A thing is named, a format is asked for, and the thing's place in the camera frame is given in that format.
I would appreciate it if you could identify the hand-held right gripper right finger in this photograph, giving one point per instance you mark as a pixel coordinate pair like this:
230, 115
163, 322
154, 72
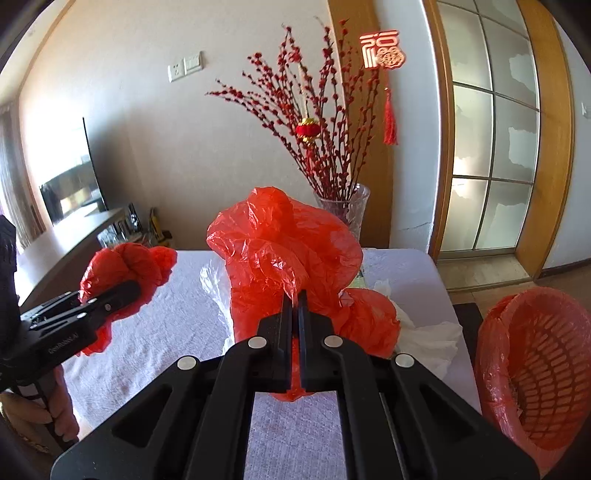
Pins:
314, 350

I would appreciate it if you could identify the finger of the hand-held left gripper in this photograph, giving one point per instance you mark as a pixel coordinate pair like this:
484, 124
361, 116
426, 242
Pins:
115, 297

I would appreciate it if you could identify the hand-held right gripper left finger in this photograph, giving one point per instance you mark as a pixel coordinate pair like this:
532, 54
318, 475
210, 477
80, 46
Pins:
281, 341

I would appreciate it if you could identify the red plastic bag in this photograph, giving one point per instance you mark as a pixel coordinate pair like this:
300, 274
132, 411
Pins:
124, 263
374, 318
277, 240

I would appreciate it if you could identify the basket with red liner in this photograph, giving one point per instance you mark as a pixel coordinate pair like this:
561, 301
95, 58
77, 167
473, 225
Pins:
494, 415

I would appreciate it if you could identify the plastic wastebasket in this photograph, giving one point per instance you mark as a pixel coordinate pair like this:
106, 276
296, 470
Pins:
545, 364

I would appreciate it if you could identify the person's left forearm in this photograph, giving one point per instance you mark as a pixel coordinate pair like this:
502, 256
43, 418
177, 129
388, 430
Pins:
18, 436

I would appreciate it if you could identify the person's left hand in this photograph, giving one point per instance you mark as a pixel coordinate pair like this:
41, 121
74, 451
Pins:
64, 401

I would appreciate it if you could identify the shelf glassware group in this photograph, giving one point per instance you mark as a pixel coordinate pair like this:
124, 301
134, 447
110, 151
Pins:
120, 228

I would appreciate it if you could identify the white tablecloth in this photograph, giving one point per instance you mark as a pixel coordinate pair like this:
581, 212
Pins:
184, 323

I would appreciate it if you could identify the wooden television cabinet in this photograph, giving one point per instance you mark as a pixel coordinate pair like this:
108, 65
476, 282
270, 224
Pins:
60, 244

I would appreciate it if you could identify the yellow object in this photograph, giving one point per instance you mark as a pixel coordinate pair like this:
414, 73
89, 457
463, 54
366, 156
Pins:
158, 228

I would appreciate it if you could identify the clear plastic film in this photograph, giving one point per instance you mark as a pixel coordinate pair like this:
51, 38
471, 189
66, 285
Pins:
214, 286

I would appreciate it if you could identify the flat screen television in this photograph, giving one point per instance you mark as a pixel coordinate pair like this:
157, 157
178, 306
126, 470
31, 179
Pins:
69, 194

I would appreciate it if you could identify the white tissue paper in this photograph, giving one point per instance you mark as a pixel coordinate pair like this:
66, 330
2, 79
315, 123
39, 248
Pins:
429, 341

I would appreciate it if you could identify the clear glass vase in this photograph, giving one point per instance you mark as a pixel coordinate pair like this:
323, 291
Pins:
355, 212

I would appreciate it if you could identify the red berry branches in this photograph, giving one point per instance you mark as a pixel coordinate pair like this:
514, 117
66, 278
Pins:
332, 180

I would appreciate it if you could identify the small red lantern ornament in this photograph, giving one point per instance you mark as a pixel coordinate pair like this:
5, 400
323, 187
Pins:
307, 129

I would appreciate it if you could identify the red tasselled hanging ornament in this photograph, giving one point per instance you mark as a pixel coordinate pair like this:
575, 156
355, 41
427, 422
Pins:
391, 124

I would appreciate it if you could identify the frosted glass door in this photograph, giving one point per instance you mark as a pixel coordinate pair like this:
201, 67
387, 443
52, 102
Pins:
489, 138

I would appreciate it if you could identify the wooden wall post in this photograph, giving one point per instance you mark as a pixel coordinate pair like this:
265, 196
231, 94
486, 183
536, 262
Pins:
369, 184

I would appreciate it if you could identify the white wall socket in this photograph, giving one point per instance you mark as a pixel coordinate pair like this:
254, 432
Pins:
176, 73

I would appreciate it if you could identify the white light switch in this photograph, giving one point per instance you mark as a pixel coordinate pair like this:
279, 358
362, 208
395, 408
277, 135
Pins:
193, 62

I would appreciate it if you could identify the wooden door frame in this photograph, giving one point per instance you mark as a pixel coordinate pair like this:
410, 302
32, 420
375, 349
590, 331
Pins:
554, 161

